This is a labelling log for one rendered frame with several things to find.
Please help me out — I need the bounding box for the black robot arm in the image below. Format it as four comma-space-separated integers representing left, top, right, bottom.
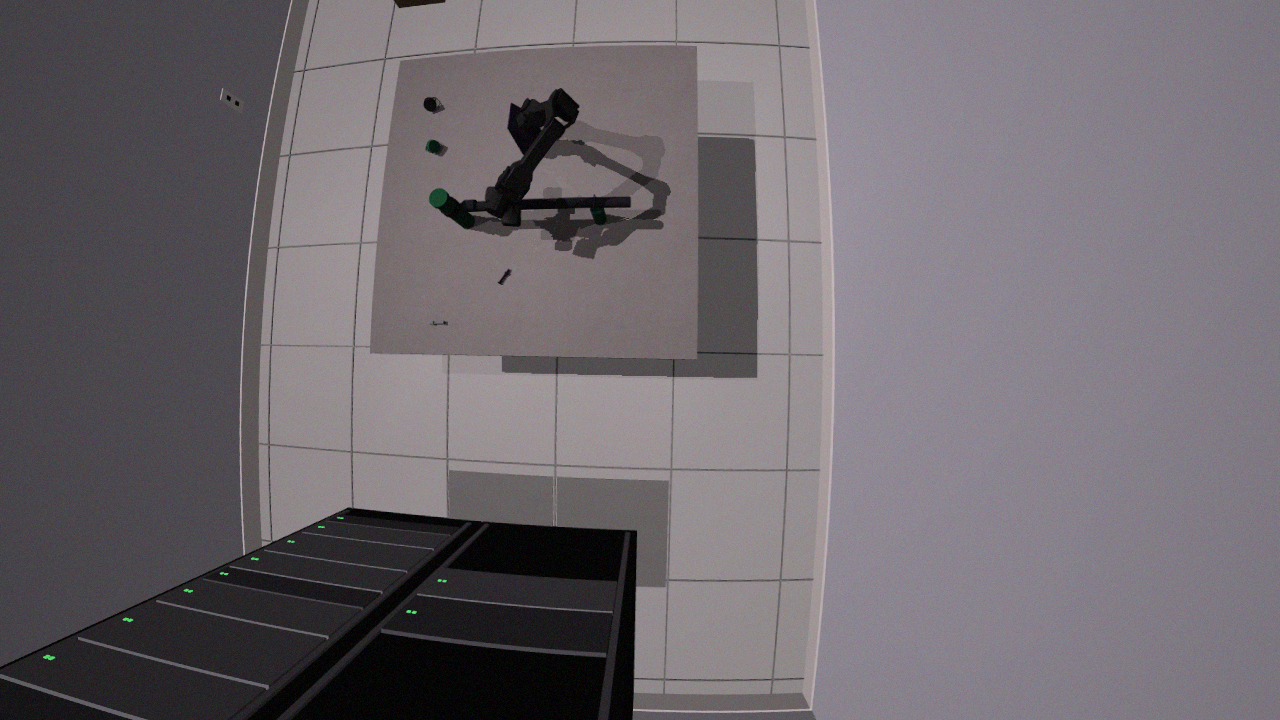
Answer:
485, 88, 579, 219

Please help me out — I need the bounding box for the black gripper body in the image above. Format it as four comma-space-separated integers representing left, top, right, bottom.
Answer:
502, 200, 521, 227

